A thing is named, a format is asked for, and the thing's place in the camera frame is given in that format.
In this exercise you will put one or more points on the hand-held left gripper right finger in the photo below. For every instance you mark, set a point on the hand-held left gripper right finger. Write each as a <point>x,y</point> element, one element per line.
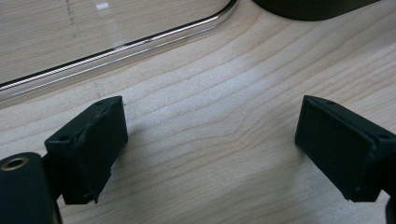
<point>339,146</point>

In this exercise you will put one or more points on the metal-rimmed tray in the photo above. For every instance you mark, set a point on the metal-rimmed tray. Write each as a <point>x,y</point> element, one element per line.
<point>93,34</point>

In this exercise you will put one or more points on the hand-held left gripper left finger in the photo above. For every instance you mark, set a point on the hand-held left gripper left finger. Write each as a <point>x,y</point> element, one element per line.
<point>93,149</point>

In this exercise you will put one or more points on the dark round object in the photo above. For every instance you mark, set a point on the dark round object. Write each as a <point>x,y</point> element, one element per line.
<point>308,7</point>

